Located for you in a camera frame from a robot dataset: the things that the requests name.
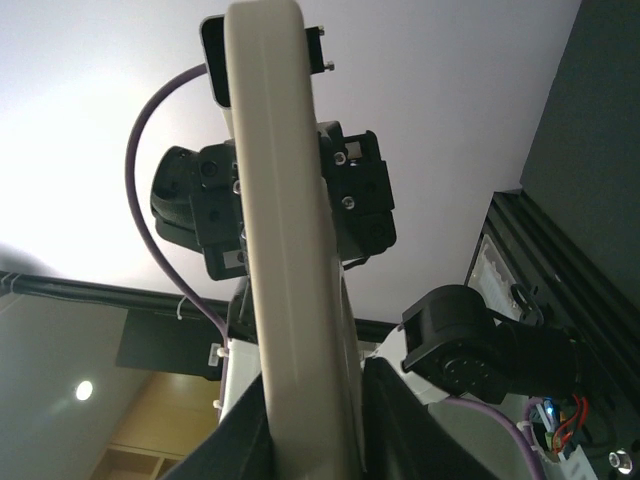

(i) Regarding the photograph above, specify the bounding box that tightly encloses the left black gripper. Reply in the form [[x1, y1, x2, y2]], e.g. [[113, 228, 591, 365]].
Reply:
[[188, 120, 399, 282]]

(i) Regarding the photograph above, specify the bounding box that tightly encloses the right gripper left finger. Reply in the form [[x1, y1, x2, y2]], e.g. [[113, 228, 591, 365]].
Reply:
[[164, 376, 273, 480]]

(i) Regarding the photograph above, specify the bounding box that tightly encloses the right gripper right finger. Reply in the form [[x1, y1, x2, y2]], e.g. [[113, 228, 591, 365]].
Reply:
[[362, 357, 495, 480]]

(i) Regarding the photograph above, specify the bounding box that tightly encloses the beige phone case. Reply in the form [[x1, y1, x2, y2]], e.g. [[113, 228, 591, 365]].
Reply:
[[224, 1, 362, 479]]

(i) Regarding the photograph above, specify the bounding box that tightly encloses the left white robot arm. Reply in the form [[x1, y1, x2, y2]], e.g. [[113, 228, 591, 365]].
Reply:
[[150, 121, 588, 410]]

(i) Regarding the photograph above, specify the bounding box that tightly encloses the left circuit board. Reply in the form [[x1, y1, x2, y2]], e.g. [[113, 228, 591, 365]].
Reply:
[[527, 394, 590, 458]]

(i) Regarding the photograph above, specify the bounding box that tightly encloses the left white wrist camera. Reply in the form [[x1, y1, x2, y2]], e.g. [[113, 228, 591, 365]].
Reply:
[[200, 15, 335, 138]]

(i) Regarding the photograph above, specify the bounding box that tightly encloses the black front rail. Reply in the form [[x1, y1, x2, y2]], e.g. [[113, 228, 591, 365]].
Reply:
[[465, 192, 639, 479]]

